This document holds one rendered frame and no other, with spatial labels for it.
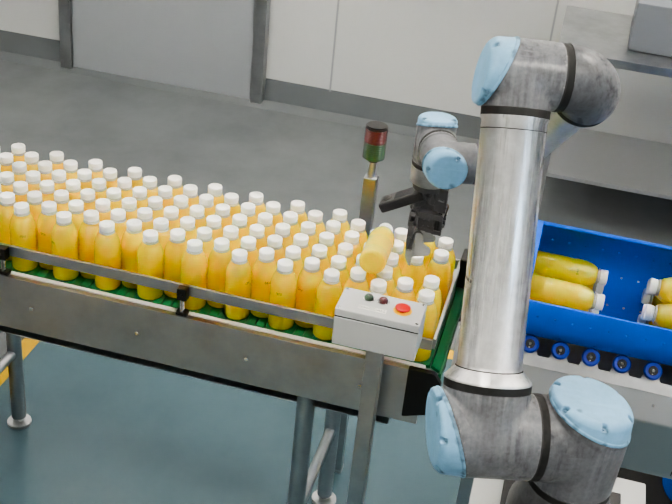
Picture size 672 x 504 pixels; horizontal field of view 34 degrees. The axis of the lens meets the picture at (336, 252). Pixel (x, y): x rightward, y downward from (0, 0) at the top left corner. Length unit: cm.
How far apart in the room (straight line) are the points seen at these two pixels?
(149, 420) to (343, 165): 226
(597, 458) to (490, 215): 44
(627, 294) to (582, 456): 109
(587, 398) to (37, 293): 159
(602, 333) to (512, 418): 88
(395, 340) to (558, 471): 75
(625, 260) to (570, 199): 285
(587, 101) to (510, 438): 57
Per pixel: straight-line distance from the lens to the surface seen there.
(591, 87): 186
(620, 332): 268
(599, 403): 191
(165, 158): 566
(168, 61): 645
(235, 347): 281
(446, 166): 235
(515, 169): 181
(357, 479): 285
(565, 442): 188
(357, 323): 253
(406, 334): 252
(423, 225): 258
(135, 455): 377
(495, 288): 182
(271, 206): 296
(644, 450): 293
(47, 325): 303
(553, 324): 268
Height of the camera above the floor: 248
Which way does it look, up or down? 30 degrees down
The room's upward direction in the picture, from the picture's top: 6 degrees clockwise
